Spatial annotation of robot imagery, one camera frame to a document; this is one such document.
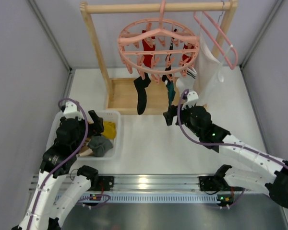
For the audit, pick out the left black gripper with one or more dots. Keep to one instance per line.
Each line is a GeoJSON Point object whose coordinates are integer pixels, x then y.
{"type": "Point", "coordinates": [91, 125]}

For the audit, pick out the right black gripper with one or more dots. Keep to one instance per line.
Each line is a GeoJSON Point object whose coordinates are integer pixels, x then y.
{"type": "Point", "coordinates": [178, 116]}

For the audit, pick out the dark teal sock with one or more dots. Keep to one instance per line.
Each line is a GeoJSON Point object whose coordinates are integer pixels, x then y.
{"type": "Point", "coordinates": [171, 92]}

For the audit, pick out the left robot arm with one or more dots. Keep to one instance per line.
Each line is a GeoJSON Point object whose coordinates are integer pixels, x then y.
{"type": "Point", "coordinates": [45, 212]}

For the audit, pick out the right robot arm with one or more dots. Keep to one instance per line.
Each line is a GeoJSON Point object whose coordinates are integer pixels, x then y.
{"type": "Point", "coordinates": [267, 174]}

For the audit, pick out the pink round clip hanger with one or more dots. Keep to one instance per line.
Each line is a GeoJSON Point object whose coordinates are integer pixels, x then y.
{"type": "Point", "coordinates": [144, 45]}

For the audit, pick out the yellow sock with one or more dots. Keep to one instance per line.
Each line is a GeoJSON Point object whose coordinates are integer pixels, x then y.
{"type": "Point", "coordinates": [109, 130]}

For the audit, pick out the grey sock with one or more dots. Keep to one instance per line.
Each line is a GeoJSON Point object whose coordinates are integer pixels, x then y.
{"type": "Point", "coordinates": [99, 145]}

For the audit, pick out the white plastic basket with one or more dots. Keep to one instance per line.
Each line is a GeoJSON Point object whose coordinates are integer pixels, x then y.
{"type": "Point", "coordinates": [107, 115]}

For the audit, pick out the white sock with stripes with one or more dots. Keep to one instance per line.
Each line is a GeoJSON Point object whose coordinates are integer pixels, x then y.
{"type": "Point", "coordinates": [186, 83]}

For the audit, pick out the brown striped sock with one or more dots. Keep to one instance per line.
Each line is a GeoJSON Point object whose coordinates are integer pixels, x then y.
{"type": "Point", "coordinates": [85, 150]}

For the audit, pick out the black striped sock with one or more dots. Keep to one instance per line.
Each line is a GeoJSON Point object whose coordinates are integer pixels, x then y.
{"type": "Point", "coordinates": [168, 58]}

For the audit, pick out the wooden clothes rack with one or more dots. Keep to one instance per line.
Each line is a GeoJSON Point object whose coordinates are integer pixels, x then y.
{"type": "Point", "coordinates": [211, 19]}

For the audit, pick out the white cloth garment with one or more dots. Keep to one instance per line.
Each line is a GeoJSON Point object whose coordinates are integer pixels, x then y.
{"type": "Point", "coordinates": [208, 73]}

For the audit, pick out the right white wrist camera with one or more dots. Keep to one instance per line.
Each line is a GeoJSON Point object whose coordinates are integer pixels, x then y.
{"type": "Point", "coordinates": [190, 99]}

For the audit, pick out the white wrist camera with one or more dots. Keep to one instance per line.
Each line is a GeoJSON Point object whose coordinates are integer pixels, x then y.
{"type": "Point", "coordinates": [190, 99]}
{"type": "Point", "coordinates": [71, 110]}

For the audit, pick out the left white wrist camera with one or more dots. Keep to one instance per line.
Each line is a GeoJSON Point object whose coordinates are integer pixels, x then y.
{"type": "Point", "coordinates": [71, 110]}

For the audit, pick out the aluminium mounting rail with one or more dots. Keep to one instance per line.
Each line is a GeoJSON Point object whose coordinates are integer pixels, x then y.
{"type": "Point", "coordinates": [132, 183]}

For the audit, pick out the white slotted cable duct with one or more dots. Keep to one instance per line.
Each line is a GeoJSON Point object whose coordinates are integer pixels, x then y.
{"type": "Point", "coordinates": [154, 198]}

